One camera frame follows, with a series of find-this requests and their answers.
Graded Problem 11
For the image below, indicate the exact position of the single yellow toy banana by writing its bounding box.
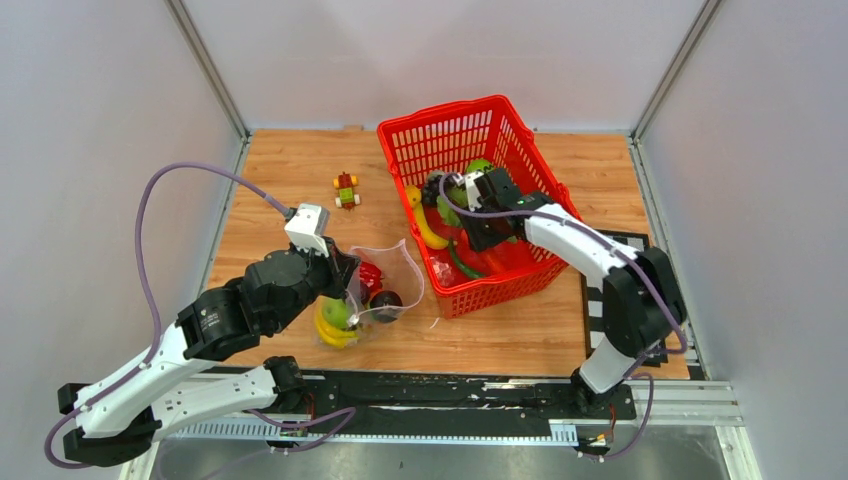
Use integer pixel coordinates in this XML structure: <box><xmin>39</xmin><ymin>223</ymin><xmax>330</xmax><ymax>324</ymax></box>
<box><xmin>405</xmin><ymin>185</ymin><xmax>449</xmax><ymax>250</ymax></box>

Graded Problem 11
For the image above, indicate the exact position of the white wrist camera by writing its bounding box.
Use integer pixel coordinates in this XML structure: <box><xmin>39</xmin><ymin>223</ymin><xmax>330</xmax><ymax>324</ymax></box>
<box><xmin>284</xmin><ymin>203</ymin><xmax>330</xmax><ymax>257</ymax></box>
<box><xmin>451</xmin><ymin>172</ymin><xmax>484</xmax><ymax>211</ymax></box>

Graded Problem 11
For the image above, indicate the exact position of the black toy grape bunch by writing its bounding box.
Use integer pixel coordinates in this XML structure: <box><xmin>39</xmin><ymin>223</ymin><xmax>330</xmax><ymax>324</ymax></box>
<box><xmin>421</xmin><ymin>170</ymin><xmax>445</xmax><ymax>207</ymax></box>

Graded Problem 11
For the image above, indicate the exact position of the yellow toy banana bunch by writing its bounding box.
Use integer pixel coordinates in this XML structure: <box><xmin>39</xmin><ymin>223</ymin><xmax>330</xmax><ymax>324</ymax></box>
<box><xmin>313</xmin><ymin>307</ymin><xmax>359</xmax><ymax>349</ymax></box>

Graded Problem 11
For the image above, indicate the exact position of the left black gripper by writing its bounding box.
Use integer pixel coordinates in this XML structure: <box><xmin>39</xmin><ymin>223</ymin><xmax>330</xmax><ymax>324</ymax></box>
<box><xmin>272</xmin><ymin>234</ymin><xmax>365</xmax><ymax>333</ymax></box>

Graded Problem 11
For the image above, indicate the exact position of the red plastic shopping basket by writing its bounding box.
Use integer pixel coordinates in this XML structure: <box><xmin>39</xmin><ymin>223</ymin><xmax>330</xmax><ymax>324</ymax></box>
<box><xmin>377</xmin><ymin>95</ymin><xmax>578</xmax><ymax>318</ymax></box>

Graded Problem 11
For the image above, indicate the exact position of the black white checkerboard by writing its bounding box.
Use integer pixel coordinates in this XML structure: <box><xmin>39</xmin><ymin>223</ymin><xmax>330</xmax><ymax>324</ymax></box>
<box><xmin>581</xmin><ymin>229</ymin><xmax>680</xmax><ymax>368</ymax></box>

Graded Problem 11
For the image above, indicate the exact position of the green toy cucumber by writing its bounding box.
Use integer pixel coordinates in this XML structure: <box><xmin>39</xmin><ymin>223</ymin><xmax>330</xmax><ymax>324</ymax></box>
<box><xmin>447</xmin><ymin>239</ymin><xmax>486</xmax><ymax>280</ymax></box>

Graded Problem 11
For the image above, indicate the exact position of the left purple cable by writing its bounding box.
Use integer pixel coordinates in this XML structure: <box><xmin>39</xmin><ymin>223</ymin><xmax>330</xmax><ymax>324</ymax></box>
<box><xmin>43</xmin><ymin>162</ymin><xmax>293</xmax><ymax>470</ymax></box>

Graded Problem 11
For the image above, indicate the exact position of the dark purple toy plum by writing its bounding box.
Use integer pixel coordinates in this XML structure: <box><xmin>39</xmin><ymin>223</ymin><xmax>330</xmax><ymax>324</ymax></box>
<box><xmin>369</xmin><ymin>290</ymin><xmax>404</xmax><ymax>324</ymax></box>

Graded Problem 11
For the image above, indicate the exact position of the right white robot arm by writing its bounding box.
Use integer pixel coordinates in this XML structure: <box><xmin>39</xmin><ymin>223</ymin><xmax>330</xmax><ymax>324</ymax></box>
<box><xmin>439</xmin><ymin>168</ymin><xmax>688</xmax><ymax>418</ymax></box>

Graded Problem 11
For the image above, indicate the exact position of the colourful toy block car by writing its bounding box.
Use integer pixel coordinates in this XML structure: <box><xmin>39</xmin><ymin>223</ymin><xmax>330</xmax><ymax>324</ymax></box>
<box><xmin>333</xmin><ymin>172</ymin><xmax>361</xmax><ymax>210</ymax></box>

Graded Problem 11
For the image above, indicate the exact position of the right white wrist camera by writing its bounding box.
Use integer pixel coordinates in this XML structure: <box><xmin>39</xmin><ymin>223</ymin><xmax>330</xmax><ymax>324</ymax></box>
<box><xmin>451</xmin><ymin>172</ymin><xmax>484</xmax><ymax>211</ymax></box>

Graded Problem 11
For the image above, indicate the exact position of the green toy lettuce leaf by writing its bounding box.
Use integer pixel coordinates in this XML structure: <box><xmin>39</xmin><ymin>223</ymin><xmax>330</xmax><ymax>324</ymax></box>
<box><xmin>435</xmin><ymin>185</ymin><xmax>472</xmax><ymax>231</ymax></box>

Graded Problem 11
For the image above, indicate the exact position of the green toy apple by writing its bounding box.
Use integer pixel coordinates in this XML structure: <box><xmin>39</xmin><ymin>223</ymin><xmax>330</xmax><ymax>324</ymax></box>
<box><xmin>320</xmin><ymin>297</ymin><xmax>351</xmax><ymax>330</ymax></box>

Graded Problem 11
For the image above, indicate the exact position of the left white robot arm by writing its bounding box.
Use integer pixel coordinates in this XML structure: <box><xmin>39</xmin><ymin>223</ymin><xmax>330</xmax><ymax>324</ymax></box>
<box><xmin>57</xmin><ymin>238</ymin><xmax>361</xmax><ymax>469</ymax></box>

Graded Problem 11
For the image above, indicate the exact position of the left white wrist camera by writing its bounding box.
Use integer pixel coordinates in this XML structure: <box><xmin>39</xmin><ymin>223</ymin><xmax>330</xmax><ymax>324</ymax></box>
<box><xmin>284</xmin><ymin>203</ymin><xmax>330</xmax><ymax>257</ymax></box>

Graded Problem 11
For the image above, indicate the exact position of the clear zip top bag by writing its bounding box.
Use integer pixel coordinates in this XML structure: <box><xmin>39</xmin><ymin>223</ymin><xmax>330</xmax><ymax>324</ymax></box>
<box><xmin>312</xmin><ymin>239</ymin><xmax>425</xmax><ymax>349</ymax></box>

